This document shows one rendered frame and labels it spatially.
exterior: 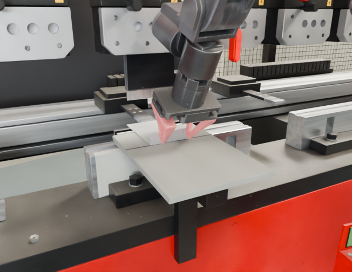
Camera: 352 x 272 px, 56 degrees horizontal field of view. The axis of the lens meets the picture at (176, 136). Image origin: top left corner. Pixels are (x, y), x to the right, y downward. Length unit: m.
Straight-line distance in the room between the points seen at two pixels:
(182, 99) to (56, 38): 0.22
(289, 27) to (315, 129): 0.31
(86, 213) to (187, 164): 0.23
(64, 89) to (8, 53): 0.59
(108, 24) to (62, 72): 0.57
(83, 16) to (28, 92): 0.30
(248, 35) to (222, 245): 0.45
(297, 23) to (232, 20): 0.37
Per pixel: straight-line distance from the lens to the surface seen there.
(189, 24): 0.45
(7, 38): 0.58
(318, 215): 0.92
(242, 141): 0.81
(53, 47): 0.58
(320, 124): 0.99
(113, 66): 1.18
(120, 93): 0.87
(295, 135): 0.97
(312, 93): 1.34
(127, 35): 0.61
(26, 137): 0.90
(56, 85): 1.15
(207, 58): 0.48
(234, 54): 0.68
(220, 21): 0.45
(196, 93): 0.51
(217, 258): 0.76
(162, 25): 0.54
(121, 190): 0.66
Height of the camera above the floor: 1.23
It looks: 20 degrees down
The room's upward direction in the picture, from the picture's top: straight up
